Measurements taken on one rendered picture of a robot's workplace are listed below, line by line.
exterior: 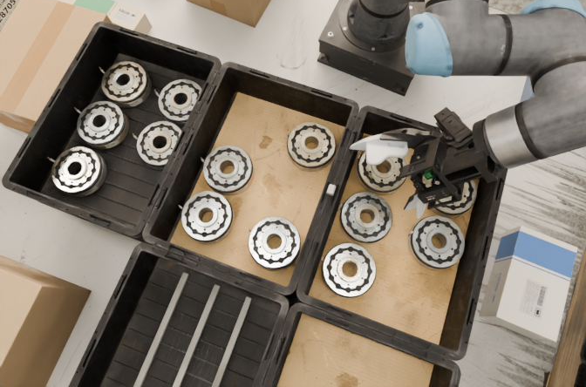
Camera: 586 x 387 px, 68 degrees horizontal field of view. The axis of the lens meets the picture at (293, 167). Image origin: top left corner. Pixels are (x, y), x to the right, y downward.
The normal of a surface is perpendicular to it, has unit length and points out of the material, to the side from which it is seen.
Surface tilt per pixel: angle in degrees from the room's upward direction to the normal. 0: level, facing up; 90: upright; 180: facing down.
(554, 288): 0
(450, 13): 36
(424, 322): 0
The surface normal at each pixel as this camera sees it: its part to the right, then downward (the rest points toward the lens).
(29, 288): -0.02, -0.31
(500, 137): -0.72, 0.02
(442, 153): 0.66, -0.30
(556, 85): -0.80, -0.25
